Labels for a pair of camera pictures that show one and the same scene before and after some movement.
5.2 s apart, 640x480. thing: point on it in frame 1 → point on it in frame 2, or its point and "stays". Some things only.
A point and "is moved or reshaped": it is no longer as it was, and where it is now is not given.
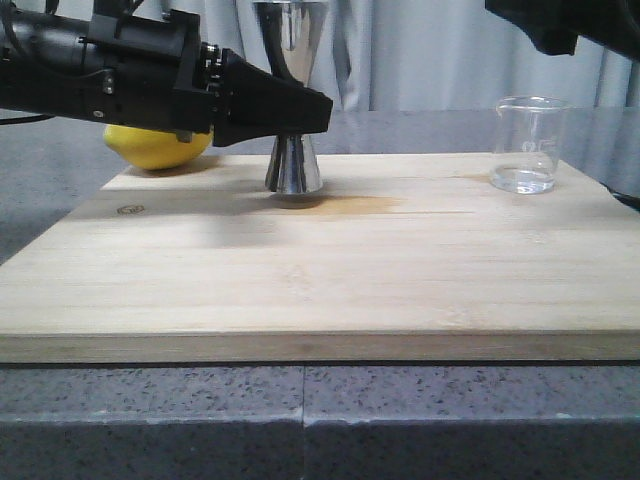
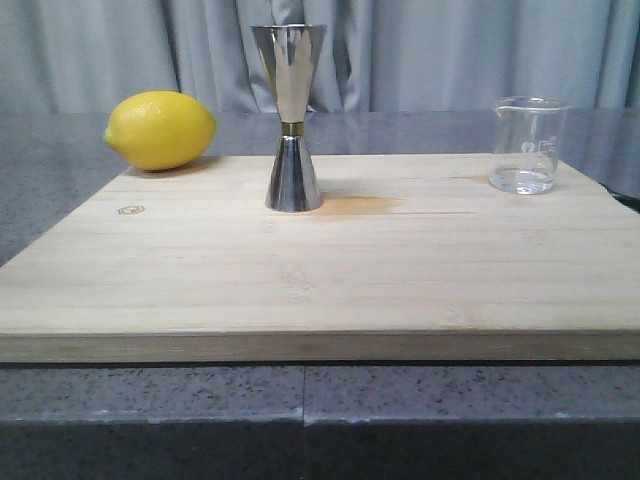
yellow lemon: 155,149 stays
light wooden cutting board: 398,258 stays
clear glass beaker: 528,138 stays
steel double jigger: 291,32 is moved or reshaped
